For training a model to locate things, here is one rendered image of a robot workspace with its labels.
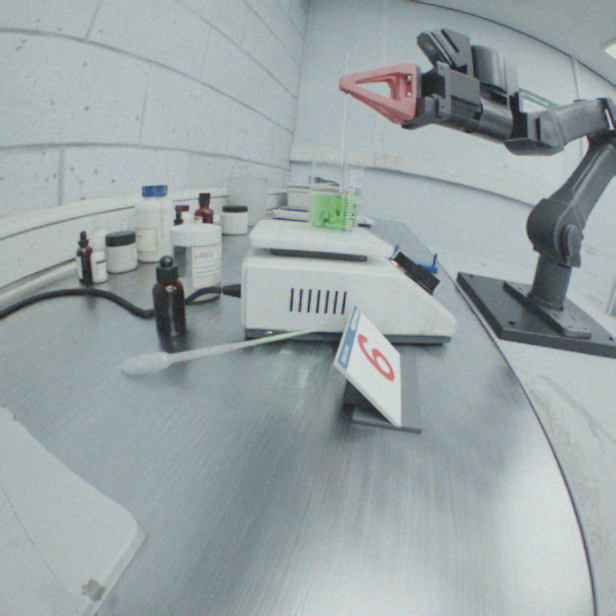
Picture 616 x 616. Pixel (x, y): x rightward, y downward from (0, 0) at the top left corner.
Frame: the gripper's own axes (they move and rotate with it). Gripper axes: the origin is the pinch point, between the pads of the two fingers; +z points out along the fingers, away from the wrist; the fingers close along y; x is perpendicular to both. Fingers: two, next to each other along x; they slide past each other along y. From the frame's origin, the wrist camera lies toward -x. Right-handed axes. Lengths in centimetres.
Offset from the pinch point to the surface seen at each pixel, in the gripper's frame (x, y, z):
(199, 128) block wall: -7, -60, 31
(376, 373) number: 22.7, 15.8, -0.1
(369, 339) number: 22.0, 12.4, -0.4
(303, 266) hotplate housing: 18.0, 7.9, 4.2
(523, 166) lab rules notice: -20, -110, -130
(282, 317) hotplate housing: 22.2, 8.3, 5.8
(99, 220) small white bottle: 15.5, -13.9, 36.2
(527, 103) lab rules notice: -64, -109, -134
